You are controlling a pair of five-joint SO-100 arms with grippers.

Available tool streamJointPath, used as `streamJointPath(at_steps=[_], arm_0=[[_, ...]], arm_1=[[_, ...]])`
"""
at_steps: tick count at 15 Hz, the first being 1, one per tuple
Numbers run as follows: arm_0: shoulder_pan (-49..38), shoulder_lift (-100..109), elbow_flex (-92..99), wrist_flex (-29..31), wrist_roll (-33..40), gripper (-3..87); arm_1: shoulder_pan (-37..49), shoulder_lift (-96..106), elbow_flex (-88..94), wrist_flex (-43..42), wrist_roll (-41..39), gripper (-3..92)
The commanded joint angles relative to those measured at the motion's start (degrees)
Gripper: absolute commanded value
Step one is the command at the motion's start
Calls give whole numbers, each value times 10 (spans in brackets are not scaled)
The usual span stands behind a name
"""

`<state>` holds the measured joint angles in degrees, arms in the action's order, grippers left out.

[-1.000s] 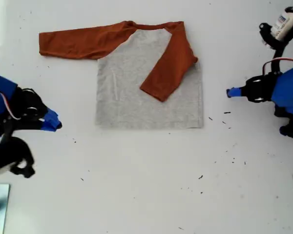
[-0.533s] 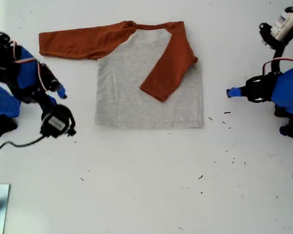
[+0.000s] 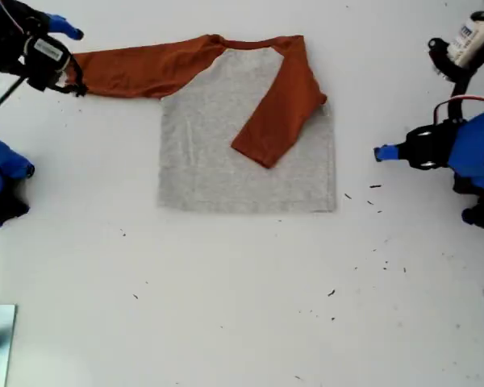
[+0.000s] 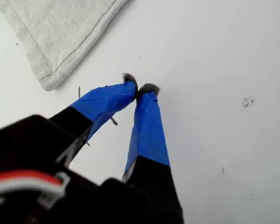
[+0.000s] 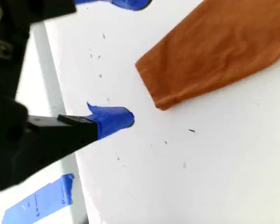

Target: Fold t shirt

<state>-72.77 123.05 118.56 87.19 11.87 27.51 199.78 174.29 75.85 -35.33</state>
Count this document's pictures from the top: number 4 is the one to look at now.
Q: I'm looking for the grey t-shirt with brown sleeves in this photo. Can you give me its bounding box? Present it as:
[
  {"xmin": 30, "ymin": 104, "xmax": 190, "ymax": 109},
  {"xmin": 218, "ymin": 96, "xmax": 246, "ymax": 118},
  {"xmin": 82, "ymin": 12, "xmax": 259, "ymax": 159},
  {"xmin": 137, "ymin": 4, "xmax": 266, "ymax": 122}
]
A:
[{"xmin": 0, "ymin": 0, "xmax": 133, "ymax": 92}]

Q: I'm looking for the red white servo wire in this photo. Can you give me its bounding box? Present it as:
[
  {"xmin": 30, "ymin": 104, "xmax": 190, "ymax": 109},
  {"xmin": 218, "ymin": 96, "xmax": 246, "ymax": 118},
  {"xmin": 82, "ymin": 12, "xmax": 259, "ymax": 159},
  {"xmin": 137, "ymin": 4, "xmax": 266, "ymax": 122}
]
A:
[{"xmin": 0, "ymin": 169, "xmax": 71, "ymax": 209}]

